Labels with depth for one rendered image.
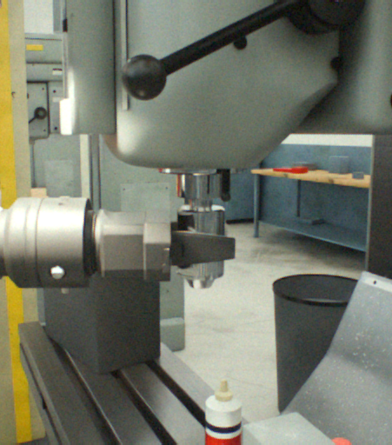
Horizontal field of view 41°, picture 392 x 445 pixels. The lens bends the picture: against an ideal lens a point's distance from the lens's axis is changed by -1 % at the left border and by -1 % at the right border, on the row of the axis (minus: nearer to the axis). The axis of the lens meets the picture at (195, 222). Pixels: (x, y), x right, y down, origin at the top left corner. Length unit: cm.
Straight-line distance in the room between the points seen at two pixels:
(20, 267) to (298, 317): 199
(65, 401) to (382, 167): 58
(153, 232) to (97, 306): 38
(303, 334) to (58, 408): 176
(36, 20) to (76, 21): 932
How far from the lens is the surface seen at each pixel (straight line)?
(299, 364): 251
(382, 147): 84
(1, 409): 247
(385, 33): 49
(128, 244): 48
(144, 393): 82
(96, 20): 47
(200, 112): 42
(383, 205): 84
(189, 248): 50
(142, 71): 35
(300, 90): 46
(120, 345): 88
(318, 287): 282
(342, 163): 628
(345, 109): 50
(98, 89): 46
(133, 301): 87
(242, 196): 791
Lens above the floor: 134
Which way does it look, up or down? 10 degrees down
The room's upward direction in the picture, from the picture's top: straight up
